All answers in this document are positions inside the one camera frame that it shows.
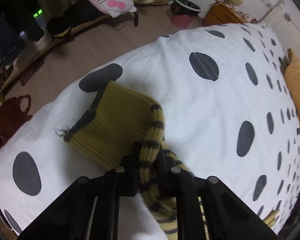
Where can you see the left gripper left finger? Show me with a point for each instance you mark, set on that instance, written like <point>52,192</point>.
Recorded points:
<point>122,181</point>

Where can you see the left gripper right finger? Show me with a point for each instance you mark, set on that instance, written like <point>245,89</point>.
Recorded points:
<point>175,182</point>

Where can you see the yellow striped knit cardigan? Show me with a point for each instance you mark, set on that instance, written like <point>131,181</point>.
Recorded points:
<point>119,117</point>

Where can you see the white polka dot duvet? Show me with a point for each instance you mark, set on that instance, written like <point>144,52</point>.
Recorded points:
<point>237,68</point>

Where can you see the red plastic bag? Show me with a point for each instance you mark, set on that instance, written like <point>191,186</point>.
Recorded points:
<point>12,117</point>

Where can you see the wooden nightstand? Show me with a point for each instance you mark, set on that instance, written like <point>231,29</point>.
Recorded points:
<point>221,13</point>

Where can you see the white bed headboard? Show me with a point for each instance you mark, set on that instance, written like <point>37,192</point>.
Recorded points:
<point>281,22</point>

